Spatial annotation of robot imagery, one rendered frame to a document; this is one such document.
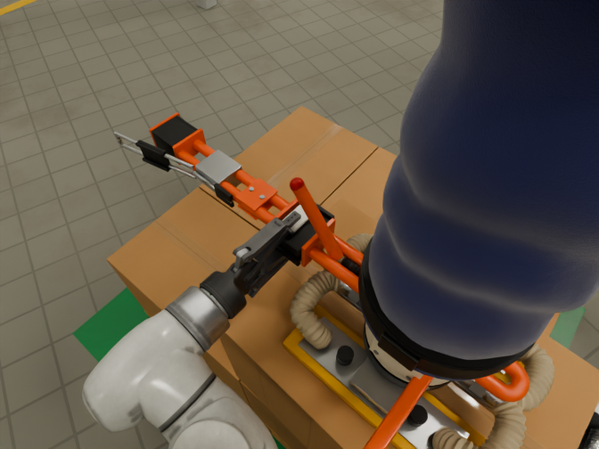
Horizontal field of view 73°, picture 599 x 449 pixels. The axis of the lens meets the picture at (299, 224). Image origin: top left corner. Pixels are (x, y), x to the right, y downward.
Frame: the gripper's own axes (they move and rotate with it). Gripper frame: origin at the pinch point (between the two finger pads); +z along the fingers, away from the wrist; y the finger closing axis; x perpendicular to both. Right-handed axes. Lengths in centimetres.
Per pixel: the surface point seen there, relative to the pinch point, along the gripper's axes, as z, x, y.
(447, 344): -10.8, 29.7, -17.7
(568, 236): -10, 31, -38
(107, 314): -34, -82, 108
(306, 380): -16.7, 16.2, 13.9
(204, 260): -2, -39, 54
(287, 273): -3.4, -0.2, 13.9
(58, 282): -40, -112, 108
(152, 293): -20, -42, 54
